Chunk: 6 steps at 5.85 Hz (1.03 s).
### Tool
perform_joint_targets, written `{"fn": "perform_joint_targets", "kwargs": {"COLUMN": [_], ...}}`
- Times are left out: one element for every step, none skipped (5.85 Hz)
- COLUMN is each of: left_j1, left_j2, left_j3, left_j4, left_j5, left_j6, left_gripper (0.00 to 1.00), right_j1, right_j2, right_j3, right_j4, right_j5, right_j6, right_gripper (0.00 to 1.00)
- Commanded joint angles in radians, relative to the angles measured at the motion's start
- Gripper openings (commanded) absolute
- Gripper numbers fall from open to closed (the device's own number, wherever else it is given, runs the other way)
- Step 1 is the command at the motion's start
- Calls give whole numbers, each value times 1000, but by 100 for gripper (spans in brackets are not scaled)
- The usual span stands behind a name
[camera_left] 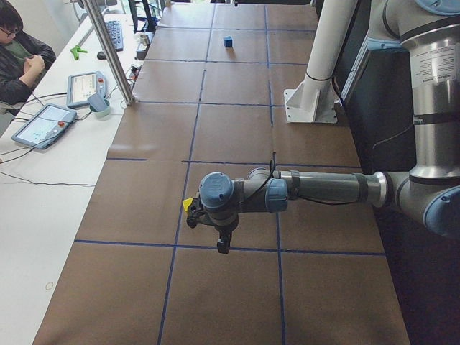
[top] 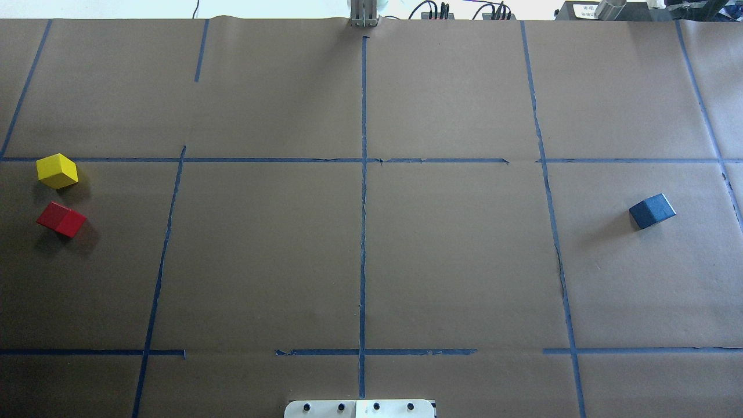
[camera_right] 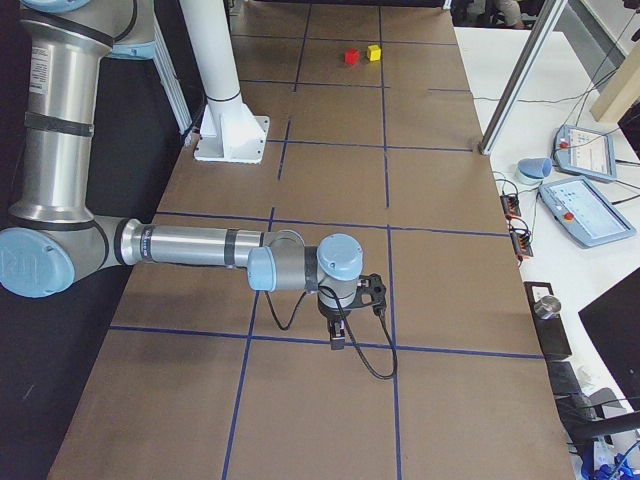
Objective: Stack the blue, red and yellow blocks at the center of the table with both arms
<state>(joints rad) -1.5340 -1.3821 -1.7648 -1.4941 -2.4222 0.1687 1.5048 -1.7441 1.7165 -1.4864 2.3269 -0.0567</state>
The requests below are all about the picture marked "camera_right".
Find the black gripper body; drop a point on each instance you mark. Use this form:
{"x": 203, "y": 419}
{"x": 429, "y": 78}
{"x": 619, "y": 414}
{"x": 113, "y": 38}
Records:
{"x": 332, "y": 315}

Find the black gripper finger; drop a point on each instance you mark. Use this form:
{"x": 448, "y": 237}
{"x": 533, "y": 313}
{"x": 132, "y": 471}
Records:
{"x": 334, "y": 335}
{"x": 340, "y": 335}

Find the red block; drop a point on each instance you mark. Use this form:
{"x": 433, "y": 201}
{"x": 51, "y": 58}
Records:
{"x": 352, "y": 56}

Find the yellow block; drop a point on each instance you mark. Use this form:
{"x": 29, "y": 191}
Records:
{"x": 374, "y": 53}

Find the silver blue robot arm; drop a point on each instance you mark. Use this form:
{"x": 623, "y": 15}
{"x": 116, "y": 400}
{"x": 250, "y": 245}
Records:
{"x": 55, "y": 240}

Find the brown paper table cover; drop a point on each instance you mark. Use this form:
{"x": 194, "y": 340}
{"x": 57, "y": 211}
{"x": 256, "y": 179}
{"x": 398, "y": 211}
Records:
{"x": 405, "y": 348}

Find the orange black power strip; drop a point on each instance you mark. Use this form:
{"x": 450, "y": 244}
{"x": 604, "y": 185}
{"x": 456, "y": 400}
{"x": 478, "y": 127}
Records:
{"x": 510, "y": 205}

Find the silver metal cup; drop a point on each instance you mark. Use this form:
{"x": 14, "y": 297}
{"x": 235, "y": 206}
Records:
{"x": 547, "y": 307}

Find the black flat box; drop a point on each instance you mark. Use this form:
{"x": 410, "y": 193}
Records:
{"x": 551, "y": 334}

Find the white mounting pillar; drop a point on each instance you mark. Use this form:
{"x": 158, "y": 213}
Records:
{"x": 229, "y": 131}

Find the near teach pendant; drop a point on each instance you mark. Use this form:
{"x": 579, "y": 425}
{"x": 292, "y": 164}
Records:
{"x": 586, "y": 215}

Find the teach pendant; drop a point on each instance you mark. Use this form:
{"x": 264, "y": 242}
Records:
{"x": 586, "y": 152}
{"x": 586, "y": 215}

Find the black monitor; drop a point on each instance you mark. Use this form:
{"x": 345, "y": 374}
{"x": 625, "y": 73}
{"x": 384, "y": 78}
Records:
{"x": 612, "y": 323}

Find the far teach pendant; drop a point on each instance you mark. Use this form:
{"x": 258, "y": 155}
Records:
{"x": 586, "y": 152}

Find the wooden board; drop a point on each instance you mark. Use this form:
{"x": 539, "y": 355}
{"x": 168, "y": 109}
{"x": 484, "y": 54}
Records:
{"x": 621, "y": 91}

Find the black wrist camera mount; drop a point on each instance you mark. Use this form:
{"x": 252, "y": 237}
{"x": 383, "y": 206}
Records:
{"x": 370, "y": 292}

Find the aluminium frame post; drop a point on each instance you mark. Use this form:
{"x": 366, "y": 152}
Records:
{"x": 543, "y": 27}

